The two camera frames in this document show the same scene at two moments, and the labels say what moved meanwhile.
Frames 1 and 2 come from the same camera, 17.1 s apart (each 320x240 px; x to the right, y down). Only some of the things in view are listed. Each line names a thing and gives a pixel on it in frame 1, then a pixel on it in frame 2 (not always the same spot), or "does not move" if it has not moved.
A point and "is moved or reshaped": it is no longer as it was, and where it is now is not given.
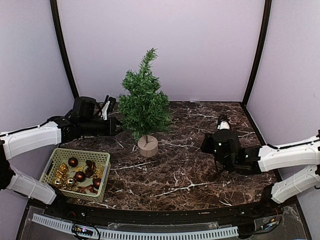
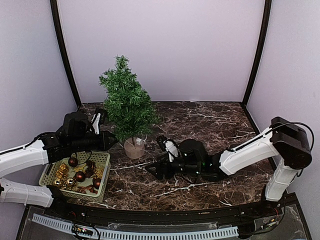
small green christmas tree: x=144 y=110 is moved or reshaped
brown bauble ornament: x=73 y=162 does not move
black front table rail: x=238 y=215 does not move
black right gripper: x=205 y=147 → x=159 y=165
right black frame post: x=268 y=7 does not move
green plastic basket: x=79 y=174 does not move
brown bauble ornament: x=96 y=182 does not move
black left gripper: x=109 y=128 → x=104 y=145
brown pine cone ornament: x=90 y=169 does not move
